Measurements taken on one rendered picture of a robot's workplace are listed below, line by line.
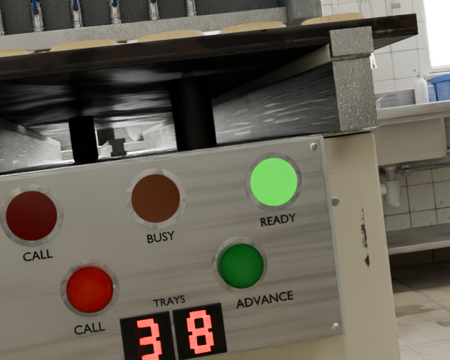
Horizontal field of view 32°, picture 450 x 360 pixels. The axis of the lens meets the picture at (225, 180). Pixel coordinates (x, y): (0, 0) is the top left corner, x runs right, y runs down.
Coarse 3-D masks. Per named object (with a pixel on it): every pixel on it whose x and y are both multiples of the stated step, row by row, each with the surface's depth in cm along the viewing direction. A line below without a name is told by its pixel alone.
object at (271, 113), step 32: (352, 32) 53; (288, 64) 65; (320, 64) 56; (352, 64) 54; (224, 96) 96; (256, 96) 78; (288, 96) 66; (320, 96) 57; (352, 96) 54; (160, 128) 187; (224, 128) 99; (256, 128) 80; (288, 128) 68; (320, 128) 58; (352, 128) 54
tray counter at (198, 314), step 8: (192, 312) 52; (200, 312) 52; (192, 320) 52; (208, 320) 52; (192, 328) 52; (200, 328) 52; (208, 328) 52; (192, 336) 52; (208, 336) 52; (192, 344) 52; (208, 344) 52; (200, 352) 52
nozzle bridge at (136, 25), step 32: (0, 0) 127; (64, 0) 129; (96, 0) 130; (128, 0) 131; (160, 0) 132; (224, 0) 133; (256, 0) 134; (288, 0) 129; (320, 0) 127; (32, 32) 128; (64, 32) 124; (96, 32) 125; (128, 32) 126; (160, 32) 127
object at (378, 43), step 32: (256, 32) 53; (288, 32) 54; (320, 32) 54; (384, 32) 55; (416, 32) 55; (0, 64) 50; (32, 64) 51; (64, 64) 51; (96, 64) 51; (128, 64) 52; (160, 64) 53; (192, 64) 56; (224, 64) 59; (256, 64) 63; (0, 96) 62; (32, 96) 66; (64, 96) 70; (96, 96) 75; (128, 96) 81; (160, 96) 87
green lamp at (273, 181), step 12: (264, 168) 53; (276, 168) 53; (288, 168) 53; (252, 180) 53; (264, 180) 53; (276, 180) 53; (288, 180) 53; (264, 192) 53; (276, 192) 53; (288, 192) 53; (276, 204) 53
